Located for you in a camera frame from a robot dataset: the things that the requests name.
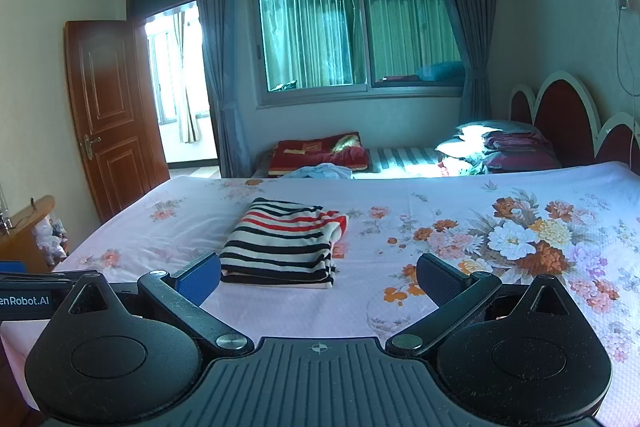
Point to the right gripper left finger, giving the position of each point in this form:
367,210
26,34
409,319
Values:
197,280

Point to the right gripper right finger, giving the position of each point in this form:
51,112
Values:
440,281

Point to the striped knit sweater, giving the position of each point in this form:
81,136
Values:
278,243

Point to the wooden side table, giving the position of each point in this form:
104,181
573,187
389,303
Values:
33,237

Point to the maroon folded quilt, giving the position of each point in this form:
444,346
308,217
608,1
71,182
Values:
518,152

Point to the floral white bed sheet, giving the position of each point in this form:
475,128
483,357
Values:
580,224

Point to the brown wooden door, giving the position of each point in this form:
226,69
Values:
113,108

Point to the red gold folded blanket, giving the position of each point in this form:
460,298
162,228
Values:
343,150

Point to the light blue crumpled cloth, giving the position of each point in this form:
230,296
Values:
326,170

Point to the red white scalloped headboard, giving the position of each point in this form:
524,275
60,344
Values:
565,113

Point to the green glass window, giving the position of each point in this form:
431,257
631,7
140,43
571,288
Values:
323,50

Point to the grey blue left curtain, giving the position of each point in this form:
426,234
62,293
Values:
218,25

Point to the wall socket with cable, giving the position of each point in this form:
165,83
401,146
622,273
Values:
622,50

